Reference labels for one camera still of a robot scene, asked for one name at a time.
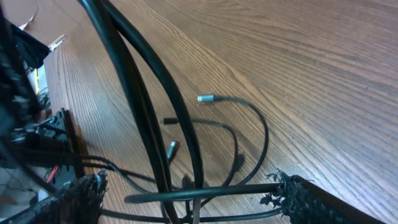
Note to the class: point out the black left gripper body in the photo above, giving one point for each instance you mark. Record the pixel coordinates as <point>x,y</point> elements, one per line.
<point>51,143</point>

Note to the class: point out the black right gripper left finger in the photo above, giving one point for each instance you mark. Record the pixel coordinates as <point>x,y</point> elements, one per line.
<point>77,202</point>

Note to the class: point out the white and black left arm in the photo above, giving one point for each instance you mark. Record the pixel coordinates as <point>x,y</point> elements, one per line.
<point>19,107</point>

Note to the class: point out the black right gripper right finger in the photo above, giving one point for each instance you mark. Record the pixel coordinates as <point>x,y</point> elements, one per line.
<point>305,202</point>

